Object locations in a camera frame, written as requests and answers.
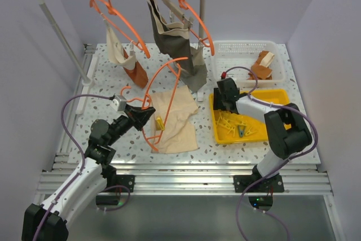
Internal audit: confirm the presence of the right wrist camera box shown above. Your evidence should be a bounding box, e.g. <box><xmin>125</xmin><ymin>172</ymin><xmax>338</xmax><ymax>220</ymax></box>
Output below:
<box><xmin>221</xmin><ymin>72</ymin><xmax>237</xmax><ymax>83</ymax></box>

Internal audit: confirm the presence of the teal clothespin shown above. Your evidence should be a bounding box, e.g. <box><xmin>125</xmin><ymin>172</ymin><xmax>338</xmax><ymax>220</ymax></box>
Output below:
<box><xmin>237</xmin><ymin>124</ymin><xmax>246</xmax><ymax>138</ymax></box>

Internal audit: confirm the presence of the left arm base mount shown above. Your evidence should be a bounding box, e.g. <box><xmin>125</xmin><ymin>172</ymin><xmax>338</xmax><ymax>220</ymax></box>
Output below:
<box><xmin>95</xmin><ymin>165</ymin><xmax>135</xmax><ymax>212</ymax></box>

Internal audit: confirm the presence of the brown and cream underwear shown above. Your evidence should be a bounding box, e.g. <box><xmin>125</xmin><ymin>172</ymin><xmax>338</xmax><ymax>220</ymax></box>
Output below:
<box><xmin>248</xmin><ymin>51</ymin><xmax>275</xmax><ymax>80</ymax></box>

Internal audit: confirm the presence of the orange hanging underwear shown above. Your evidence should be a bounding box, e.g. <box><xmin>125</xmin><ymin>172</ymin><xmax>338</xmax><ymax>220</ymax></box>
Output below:
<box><xmin>122</xmin><ymin>49</ymin><xmax>148</xmax><ymax>89</ymax></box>

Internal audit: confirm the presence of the orange hanger with clothes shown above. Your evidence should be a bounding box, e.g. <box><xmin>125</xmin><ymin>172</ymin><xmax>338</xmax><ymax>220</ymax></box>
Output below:
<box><xmin>89</xmin><ymin>0</ymin><xmax>151</xmax><ymax>59</ymax></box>

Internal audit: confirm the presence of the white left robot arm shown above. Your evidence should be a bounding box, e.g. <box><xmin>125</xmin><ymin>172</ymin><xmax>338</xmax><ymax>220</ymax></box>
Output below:
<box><xmin>21</xmin><ymin>104</ymin><xmax>156</xmax><ymax>240</ymax></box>

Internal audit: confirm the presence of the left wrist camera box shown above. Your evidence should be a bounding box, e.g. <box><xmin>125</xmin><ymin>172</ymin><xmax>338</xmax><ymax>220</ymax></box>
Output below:
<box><xmin>110</xmin><ymin>95</ymin><xmax>127</xmax><ymax>112</ymax></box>

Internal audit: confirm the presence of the beige hanging underwear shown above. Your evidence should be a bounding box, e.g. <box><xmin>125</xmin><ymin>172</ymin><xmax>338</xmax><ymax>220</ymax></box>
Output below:
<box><xmin>105</xmin><ymin>23</ymin><xmax>137</xmax><ymax>71</ymax></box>

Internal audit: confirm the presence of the wooden clip hanger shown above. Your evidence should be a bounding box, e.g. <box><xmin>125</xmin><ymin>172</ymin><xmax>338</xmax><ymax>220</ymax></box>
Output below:
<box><xmin>150</xmin><ymin>0</ymin><xmax>194</xmax><ymax>31</ymax></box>

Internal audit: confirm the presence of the aluminium rail frame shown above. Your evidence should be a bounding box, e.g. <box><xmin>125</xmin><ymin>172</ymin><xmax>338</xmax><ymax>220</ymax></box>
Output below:
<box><xmin>35</xmin><ymin>43</ymin><xmax>333</xmax><ymax>202</ymax></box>

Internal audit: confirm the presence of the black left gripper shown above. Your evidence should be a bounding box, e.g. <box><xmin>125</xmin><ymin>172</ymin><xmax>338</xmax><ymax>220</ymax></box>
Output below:
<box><xmin>105</xmin><ymin>103</ymin><xmax>155</xmax><ymax>147</ymax></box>

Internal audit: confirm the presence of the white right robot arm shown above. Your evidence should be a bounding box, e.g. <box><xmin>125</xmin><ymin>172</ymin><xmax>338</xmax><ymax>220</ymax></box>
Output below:
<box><xmin>213</xmin><ymin>78</ymin><xmax>312</xmax><ymax>192</ymax></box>

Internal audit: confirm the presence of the grey hanging underwear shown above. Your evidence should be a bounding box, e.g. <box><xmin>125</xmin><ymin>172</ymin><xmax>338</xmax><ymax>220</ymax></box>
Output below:
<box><xmin>147</xmin><ymin>0</ymin><xmax>208</xmax><ymax>92</ymax></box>

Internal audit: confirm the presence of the white plastic basket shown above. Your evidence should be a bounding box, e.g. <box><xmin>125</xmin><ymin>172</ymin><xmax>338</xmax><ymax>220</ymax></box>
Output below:
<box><xmin>210</xmin><ymin>40</ymin><xmax>286</xmax><ymax>87</ymax></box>

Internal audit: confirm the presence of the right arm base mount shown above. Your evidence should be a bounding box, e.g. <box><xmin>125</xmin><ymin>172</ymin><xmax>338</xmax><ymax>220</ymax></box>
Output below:
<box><xmin>233</xmin><ymin>166</ymin><xmax>285</xmax><ymax>211</ymax></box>

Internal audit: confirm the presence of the yellow plastic tray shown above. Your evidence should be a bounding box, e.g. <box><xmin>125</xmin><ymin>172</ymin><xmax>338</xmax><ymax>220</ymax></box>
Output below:
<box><xmin>209</xmin><ymin>89</ymin><xmax>289</xmax><ymax>144</ymax></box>

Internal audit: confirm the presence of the pile of cream clothespins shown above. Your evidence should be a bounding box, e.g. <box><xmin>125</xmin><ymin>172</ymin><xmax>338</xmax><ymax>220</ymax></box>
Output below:
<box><xmin>214</xmin><ymin>110</ymin><xmax>258</xmax><ymax>138</ymax></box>

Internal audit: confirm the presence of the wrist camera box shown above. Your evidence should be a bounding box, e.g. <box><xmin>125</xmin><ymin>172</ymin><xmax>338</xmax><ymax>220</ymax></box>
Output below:
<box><xmin>110</xmin><ymin>95</ymin><xmax>127</xmax><ymax>112</ymax></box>
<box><xmin>221</xmin><ymin>72</ymin><xmax>237</xmax><ymax>83</ymax></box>

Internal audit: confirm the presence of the yellow clothespin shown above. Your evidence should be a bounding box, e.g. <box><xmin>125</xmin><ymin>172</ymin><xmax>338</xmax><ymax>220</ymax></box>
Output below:
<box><xmin>155</xmin><ymin>116</ymin><xmax>165</xmax><ymax>131</ymax></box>

